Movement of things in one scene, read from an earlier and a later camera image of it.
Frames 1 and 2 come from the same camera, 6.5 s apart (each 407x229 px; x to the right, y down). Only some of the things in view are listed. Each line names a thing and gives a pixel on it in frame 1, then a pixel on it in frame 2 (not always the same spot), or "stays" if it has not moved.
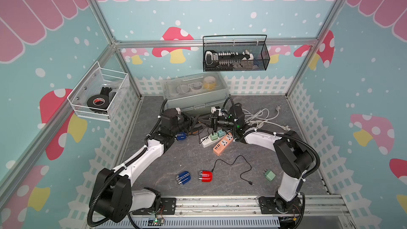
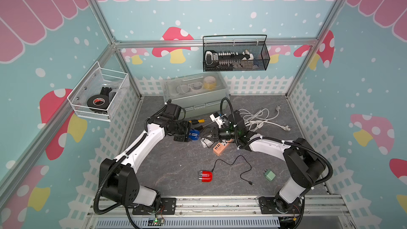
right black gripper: x=213 y=120 → x=214 y=134
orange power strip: x=223 y=144 stays
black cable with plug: x=249 y=182 stays
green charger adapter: x=268 y=174 stays
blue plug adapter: x=183 y=178 → x=194 y=134
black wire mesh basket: x=233 y=53 stays
